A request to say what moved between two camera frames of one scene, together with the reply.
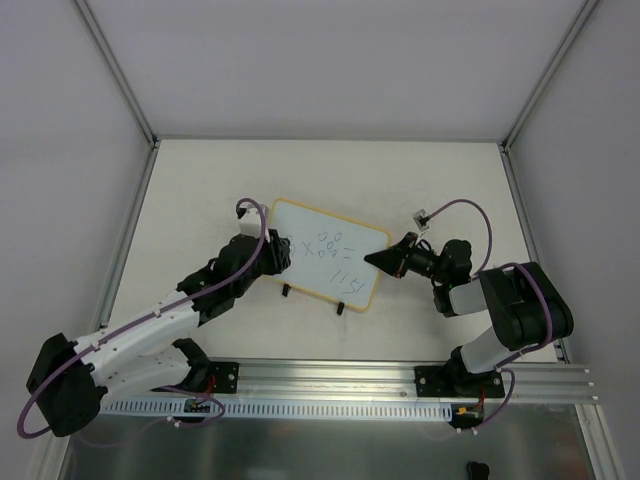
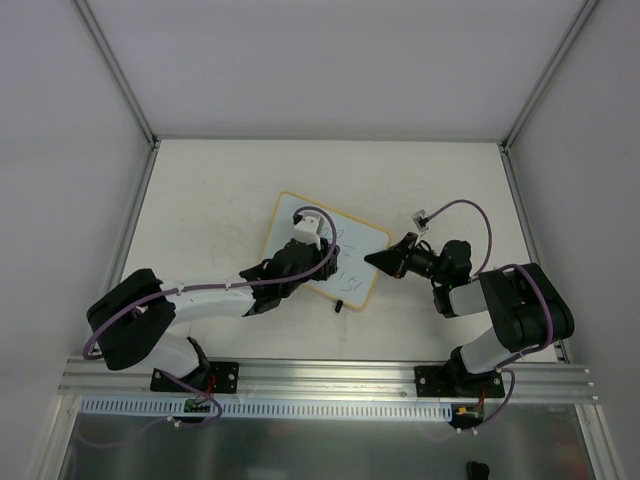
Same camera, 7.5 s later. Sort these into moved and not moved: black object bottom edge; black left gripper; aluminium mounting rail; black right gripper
Moved: black left gripper
Not moved: black right gripper; black object bottom edge; aluminium mounting rail
